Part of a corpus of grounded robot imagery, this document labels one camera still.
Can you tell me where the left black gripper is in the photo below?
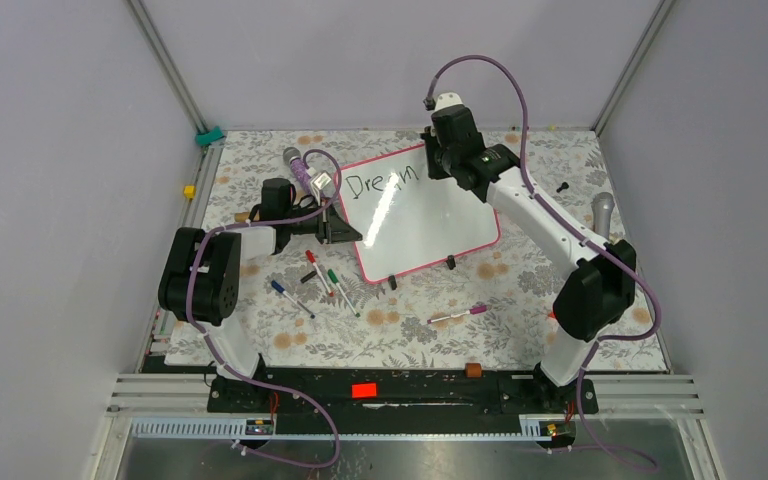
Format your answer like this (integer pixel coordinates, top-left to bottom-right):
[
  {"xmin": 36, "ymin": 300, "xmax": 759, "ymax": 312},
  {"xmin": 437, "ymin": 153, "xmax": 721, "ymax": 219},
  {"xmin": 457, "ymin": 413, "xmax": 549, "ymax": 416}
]
[{"xmin": 284, "ymin": 197, "xmax": 361, "ymax": 244}]

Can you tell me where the pink framed whiteboard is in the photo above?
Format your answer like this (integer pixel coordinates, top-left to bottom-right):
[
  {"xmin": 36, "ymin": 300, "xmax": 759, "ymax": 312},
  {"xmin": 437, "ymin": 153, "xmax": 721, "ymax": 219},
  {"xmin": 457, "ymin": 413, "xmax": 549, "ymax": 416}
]
[{"xmin": 340, "ymin": 144, "xmax": 501, "ymax": 284}]

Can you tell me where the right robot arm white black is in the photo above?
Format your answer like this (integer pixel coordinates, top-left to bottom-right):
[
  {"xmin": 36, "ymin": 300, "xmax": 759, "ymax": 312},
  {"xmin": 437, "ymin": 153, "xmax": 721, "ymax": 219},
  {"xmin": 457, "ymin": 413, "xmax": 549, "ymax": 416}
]
[{"xmin": 421, "ymin": 103, "xmax": 636, "ymax": 412}]

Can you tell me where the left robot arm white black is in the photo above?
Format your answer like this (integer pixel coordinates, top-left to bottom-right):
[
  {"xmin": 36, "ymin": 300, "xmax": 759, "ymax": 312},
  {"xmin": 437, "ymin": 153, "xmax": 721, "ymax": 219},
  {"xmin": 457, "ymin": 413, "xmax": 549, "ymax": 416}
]
[{"xmin": 158, "ymin": 178, "xmax": 363, "ymax": 411}]

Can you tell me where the red capped marker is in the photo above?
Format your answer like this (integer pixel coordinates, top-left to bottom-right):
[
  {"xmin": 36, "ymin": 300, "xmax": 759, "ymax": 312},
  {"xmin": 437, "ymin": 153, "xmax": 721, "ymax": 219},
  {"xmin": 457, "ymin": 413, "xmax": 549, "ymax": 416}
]
[{"xmin": 305, "ymin": 250, "xmax": 334, "ymax": 297}]

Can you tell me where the green capped marker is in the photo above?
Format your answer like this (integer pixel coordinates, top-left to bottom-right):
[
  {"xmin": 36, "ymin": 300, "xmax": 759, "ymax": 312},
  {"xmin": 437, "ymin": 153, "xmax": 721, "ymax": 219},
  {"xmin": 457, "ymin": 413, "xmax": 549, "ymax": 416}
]
[{"xmin": 327, "ymin": 269, "xmax": 360, "ymax": 318}]

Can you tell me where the black marker cap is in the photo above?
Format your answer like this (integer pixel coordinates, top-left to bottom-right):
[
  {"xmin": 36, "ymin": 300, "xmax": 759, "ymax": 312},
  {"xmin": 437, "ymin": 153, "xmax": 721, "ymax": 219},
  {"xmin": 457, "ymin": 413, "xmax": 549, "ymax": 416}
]
[{"xmin": 299, "ymin": 271, "xmax": 318, "ymax": 284}]

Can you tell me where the floral patterned table mat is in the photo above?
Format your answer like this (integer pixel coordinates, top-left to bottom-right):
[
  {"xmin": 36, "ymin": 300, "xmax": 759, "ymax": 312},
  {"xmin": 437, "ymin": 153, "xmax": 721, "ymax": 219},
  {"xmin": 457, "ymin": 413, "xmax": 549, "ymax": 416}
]
[{"xmin": 203, "ymin": 131, "xmax": 669, "ymax": 372}]

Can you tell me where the blue capped marker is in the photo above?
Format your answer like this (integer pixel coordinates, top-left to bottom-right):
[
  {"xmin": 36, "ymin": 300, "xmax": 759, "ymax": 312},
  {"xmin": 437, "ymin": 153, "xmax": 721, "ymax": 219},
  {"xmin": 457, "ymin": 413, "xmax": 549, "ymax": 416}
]
[{"xmin": 270, "ymin": 280, "xmax": 316, "ymax": 319}]

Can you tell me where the purple glitter microphone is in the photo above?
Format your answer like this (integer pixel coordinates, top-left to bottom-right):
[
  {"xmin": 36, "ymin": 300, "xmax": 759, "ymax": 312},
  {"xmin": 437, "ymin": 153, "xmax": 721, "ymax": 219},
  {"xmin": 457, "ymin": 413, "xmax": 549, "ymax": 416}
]
[{"xmin": 283, "ymin": 147, "xmax": 318, "ymax": 195}]

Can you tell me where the silver grey microphone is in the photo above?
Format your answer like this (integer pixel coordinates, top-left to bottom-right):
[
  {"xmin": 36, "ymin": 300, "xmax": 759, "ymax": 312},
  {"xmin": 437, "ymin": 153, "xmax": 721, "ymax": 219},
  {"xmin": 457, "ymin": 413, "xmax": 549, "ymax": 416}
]
[{"xmin": 591, "ymin": 192, "xmax": 615, "ymax": 239}]

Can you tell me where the pink capped marker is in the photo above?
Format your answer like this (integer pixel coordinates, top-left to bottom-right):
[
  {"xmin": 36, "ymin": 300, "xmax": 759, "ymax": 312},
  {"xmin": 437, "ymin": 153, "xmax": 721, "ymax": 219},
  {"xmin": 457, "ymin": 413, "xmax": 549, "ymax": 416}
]
[{"xmin": 427, "ymin": 305, "xmax": 488, "ymax": 324}]

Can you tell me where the red tape label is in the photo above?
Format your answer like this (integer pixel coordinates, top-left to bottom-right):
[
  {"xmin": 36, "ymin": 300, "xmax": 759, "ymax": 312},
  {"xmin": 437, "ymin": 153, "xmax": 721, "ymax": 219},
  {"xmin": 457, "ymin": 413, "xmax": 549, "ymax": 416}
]
[{"xmin": 350, "ymin": 382, "xmax": 378, "ymax": 399}]

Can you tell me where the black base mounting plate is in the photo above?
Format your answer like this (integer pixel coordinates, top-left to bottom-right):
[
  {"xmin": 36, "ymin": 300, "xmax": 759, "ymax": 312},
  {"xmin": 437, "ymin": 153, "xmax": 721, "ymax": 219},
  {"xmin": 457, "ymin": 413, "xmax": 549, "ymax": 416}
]
[{"xmin": 207, "ymin": 367, "xmax": 599, "ymax": 433}]

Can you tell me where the small brown block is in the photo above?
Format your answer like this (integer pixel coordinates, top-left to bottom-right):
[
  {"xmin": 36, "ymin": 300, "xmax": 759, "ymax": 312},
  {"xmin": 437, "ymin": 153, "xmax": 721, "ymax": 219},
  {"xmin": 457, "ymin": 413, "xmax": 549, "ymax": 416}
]
[{"xmin": 464, "ymin": 362, "xmax": 483, "ymax": 379}]

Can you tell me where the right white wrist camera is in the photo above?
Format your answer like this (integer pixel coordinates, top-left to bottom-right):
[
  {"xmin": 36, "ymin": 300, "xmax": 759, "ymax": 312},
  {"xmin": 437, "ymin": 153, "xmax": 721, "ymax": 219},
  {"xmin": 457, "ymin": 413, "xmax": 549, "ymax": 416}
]
[{"xmin": 433, "ymin": 92, "xmax": 463, "ymax": 112}]

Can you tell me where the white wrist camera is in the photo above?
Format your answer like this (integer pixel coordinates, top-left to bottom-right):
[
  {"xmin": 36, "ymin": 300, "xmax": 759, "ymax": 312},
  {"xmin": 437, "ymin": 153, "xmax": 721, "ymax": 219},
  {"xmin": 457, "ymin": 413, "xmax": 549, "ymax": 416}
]
[
  {"xmin": 433, "ymin": 92, "xmax": 463, "ymax": 112},
  {"xmin": 306, "ymin": 168, "xmax": 336, "ymax": 205}
]

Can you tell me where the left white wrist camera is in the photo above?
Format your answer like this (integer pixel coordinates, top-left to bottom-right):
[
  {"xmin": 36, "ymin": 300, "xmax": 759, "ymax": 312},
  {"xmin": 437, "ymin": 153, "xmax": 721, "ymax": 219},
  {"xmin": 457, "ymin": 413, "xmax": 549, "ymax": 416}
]
[{"xmin": 306, "ymin": 168, "xmax": 336, "ymax": 205}]

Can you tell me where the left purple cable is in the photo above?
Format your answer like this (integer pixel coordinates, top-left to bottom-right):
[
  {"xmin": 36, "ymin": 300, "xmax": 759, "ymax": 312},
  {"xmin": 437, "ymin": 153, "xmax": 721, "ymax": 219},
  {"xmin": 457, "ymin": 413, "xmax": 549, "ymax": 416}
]
[{"xmin": 183, "ymin": 148, "xmax": 346, "ymax": 472}]

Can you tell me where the teal corner bracket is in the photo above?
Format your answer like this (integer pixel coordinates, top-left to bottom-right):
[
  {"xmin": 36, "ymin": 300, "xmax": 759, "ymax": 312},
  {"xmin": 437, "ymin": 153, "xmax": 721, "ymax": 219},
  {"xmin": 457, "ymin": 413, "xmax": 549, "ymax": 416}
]
[{"xmin": 195, "ymin": 126, "xmax": 225, "ymax": 148}]

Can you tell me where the aluminium slotted rail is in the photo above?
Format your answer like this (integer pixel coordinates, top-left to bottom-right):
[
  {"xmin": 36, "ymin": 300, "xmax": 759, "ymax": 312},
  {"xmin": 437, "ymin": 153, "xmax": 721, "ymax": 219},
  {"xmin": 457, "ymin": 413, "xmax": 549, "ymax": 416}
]
[{"xmin": 129, "ymin": 416, "xmax": 560, "ymax": 442}]

